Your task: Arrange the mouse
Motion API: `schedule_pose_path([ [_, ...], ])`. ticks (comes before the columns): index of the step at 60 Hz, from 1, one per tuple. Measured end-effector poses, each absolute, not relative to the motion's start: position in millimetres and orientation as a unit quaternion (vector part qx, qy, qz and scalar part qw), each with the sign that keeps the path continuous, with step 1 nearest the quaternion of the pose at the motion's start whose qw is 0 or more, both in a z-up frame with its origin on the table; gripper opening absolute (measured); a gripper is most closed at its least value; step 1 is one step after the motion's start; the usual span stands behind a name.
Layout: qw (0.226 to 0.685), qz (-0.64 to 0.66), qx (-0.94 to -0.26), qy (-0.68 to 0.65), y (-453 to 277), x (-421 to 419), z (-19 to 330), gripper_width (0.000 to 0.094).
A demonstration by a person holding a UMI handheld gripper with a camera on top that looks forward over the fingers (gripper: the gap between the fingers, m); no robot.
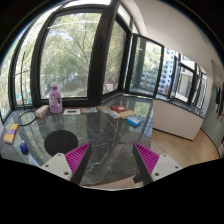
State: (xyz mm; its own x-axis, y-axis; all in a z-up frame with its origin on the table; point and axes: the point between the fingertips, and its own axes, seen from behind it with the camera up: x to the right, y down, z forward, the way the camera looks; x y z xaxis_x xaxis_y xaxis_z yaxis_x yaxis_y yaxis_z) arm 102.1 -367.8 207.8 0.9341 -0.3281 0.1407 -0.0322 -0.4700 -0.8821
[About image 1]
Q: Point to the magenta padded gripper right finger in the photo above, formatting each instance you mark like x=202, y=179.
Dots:
x=151, y=165

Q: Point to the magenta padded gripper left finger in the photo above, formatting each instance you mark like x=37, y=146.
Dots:
x=70, y=166

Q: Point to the round black mouse pad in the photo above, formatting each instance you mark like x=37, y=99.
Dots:
x=60, y=141

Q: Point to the blue computer mouse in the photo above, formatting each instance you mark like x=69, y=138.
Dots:
x=23, y=147

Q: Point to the blue white box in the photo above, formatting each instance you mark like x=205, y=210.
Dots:
x=134, y=121

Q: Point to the white flat card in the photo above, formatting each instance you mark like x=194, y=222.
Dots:
x=72, y=111

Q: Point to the grey flat packet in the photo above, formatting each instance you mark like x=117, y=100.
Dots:
x=88, y=110

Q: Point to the beige flat box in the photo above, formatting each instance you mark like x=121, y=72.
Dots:
x=126, y=114

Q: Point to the small beige box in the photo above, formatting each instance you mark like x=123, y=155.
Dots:
x=40, y=113

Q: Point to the colourful thin booklet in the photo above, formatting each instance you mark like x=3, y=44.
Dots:
x=112, y=113

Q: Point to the purple detergent bottle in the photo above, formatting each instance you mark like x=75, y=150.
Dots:
x=55, y=99

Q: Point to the red book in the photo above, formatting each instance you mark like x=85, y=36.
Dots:
x=119, y=108

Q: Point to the yellow purple box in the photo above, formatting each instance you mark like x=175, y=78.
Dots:
x=10, y=134

